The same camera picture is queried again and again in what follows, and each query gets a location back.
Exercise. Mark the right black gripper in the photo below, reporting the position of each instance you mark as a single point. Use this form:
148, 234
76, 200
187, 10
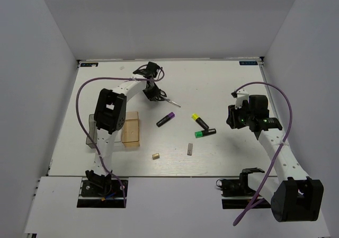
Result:
232, 120

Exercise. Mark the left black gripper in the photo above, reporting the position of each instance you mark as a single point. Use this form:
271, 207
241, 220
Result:
151, 96

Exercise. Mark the black handled scissors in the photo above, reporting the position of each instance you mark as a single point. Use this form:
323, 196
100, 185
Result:
172, 102

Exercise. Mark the purple capped highlighter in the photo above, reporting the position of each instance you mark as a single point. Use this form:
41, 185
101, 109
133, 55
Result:
166, 119

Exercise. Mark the yellow capped highlighter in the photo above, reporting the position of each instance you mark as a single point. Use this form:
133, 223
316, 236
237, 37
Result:
200, 122

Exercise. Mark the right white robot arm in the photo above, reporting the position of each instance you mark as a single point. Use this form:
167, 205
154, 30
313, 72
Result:
293, 195

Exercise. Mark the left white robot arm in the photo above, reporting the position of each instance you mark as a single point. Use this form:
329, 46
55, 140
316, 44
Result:
110, 116

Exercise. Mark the green capped highlighter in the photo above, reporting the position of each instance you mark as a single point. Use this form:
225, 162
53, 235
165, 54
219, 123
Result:
205, 133

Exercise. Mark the grey white eraser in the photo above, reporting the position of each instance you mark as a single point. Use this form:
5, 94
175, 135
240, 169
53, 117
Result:
190, 149

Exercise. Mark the right blue table label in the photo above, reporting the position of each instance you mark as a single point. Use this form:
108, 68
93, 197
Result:
248, 63

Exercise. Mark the blue table label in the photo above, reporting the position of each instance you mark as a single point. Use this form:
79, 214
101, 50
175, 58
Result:
89, 65
248, 63

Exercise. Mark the clear transparent container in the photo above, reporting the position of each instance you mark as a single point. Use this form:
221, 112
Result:
117, 137

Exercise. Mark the left blue table label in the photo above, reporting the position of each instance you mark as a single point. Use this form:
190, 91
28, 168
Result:
89, 65

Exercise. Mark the dark grey transparent container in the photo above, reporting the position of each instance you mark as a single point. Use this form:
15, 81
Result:
92, 132

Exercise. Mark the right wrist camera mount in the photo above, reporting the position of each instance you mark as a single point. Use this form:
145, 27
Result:
240, 96

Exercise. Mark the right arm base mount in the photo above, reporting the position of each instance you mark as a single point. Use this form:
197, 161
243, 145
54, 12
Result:
233, 195

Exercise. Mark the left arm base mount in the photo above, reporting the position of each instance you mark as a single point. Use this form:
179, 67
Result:
91, 196

